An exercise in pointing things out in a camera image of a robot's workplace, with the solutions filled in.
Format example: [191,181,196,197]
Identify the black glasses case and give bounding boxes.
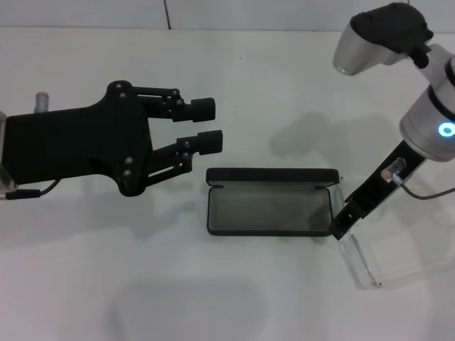
[205,167,341,237]

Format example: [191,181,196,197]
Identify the gripper cable with plug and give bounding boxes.
[380,158,455,200]
[0,179,63,201]

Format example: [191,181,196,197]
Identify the right wrist camera mount bracket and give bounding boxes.
[408,44,433,68]

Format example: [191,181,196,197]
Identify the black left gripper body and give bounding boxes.
[5,80,154,197]

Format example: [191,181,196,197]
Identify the right gripper cable with plug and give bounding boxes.
[380,158,455,200]

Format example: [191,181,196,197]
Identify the silver cylindrical left wrist stub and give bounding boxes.
[34,91,51,114]

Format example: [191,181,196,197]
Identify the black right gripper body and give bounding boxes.
[343,140,427,218]

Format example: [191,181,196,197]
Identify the left gripper cable with plug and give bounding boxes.
[0,179,63,201]

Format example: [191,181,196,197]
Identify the clear white glasses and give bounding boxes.
[333,175,427,291]

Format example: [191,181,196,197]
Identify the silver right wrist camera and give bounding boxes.
[333,2,434,76]

